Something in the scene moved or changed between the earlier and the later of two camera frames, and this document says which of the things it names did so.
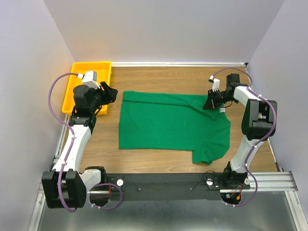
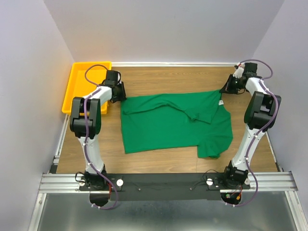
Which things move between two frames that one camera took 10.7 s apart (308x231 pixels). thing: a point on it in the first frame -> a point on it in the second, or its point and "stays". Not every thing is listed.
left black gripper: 109,95 -> 122,96
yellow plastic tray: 103,70 stays
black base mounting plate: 173,186 stays
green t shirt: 157,121 stays
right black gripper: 209,104 -> 227,89
